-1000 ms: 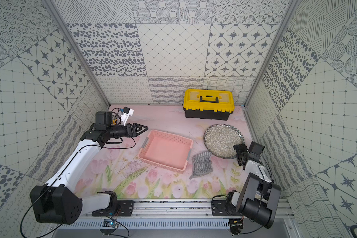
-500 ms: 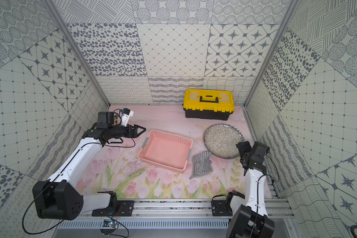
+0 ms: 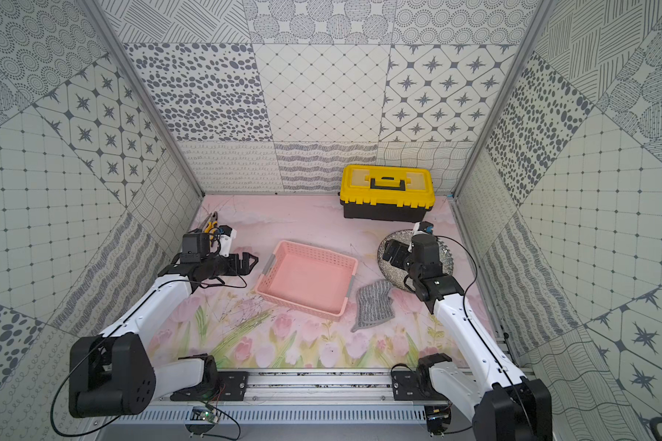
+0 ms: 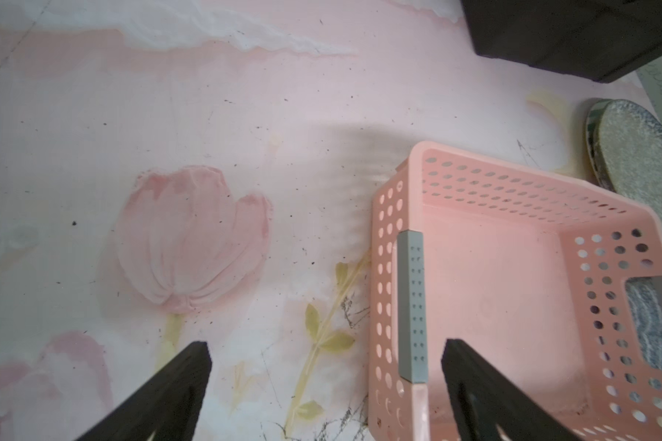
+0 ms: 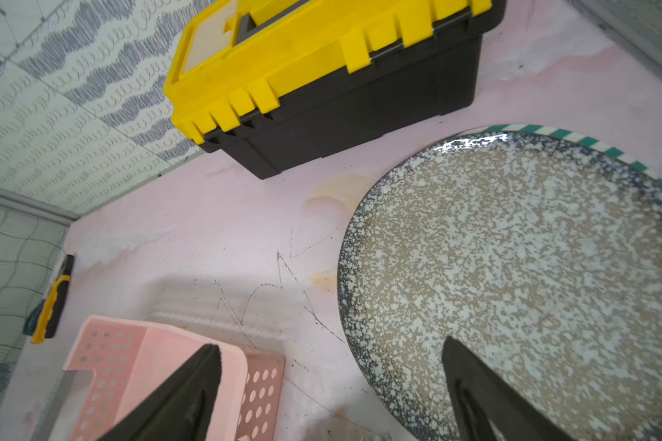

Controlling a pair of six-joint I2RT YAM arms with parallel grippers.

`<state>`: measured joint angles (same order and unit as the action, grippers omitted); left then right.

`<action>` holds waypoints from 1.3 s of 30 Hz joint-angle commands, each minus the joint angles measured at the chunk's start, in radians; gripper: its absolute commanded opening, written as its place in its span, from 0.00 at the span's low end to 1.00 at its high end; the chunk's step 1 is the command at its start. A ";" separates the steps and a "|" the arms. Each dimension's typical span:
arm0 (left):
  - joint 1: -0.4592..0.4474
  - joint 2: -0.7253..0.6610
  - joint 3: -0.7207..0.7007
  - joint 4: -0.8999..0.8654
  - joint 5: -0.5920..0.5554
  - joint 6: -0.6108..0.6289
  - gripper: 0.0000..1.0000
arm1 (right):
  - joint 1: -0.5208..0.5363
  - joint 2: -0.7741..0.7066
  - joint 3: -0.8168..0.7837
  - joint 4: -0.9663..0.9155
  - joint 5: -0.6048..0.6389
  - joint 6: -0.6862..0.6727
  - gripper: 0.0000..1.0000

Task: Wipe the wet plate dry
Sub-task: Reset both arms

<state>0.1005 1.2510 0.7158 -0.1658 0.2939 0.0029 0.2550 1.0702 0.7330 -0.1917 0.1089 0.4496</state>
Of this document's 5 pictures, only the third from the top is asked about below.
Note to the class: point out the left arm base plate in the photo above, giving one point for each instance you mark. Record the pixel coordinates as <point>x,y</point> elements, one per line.
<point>224,386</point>

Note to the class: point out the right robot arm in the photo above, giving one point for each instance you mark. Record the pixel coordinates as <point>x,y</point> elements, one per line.
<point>498,398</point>

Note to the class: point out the pink plastic dish rack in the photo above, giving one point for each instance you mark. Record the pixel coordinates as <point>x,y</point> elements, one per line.
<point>308,279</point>

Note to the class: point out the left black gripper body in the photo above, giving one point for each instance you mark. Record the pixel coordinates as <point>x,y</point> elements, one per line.
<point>239,263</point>

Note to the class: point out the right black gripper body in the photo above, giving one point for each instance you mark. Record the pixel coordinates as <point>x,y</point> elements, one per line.
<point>411,268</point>

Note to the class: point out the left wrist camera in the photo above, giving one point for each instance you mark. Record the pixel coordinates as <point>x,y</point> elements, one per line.
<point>225,236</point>

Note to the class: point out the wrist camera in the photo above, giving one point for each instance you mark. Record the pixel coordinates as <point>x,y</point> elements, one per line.
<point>422,228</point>
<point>225,236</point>

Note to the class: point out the yellow black toolbox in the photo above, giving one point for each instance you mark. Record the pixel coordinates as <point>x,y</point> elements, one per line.
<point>388,193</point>

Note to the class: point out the grey knitted cloth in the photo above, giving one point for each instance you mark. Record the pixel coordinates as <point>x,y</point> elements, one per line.
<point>374,305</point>

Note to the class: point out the green striped plate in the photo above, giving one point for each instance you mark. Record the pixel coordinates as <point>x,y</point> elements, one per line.
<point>396,276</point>

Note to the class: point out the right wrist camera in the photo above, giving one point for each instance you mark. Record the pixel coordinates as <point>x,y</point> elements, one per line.
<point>422,228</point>

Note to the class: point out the aluminium mounting rail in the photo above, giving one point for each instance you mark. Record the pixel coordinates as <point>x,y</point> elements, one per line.
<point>320,386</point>

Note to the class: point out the yellow handled pliers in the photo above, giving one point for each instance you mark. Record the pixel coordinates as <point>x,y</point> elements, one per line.
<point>209,225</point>

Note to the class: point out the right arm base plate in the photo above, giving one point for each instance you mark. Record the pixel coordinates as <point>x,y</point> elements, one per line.
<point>440,385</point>

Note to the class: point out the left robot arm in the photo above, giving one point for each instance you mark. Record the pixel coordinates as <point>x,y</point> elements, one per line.
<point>123,344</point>

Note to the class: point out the speckled grey plate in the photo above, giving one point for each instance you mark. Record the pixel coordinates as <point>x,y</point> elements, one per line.
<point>393,253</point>

